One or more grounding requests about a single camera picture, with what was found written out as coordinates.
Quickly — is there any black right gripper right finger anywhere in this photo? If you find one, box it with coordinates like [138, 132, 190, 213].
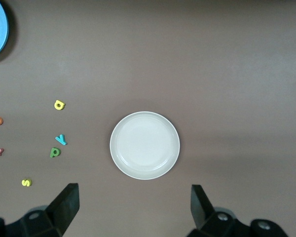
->
[187, 184, 252, 237]

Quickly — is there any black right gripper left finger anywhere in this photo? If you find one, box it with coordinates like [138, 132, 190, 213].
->
[4, 183, 79, 237]

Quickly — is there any green letter p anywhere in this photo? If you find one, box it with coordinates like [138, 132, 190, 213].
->
[49, 147, 62, 158]

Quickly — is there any teal letter y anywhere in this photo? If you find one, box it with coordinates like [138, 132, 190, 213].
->
[55, 134, 68, 146]

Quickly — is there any beige round plate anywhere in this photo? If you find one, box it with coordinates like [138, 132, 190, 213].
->
[110, 111, 181, 180]

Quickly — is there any brown table cover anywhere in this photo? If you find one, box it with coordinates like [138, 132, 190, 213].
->
[0, 0, 296, 237]

